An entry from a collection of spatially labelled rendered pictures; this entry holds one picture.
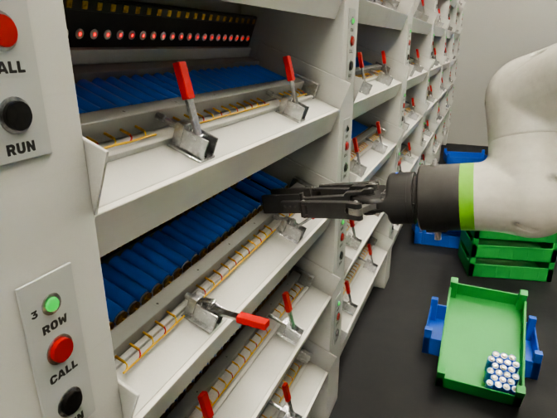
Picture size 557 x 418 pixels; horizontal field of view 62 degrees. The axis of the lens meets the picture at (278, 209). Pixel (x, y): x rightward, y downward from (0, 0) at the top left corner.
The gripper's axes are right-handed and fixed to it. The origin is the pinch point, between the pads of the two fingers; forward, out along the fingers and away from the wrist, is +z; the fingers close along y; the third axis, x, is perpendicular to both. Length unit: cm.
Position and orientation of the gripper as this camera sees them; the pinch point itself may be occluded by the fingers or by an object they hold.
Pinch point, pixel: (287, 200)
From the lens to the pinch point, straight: 74.0
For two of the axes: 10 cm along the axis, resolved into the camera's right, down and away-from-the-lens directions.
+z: -9.1, 0.1, 4.2
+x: -1.4, -9.5, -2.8
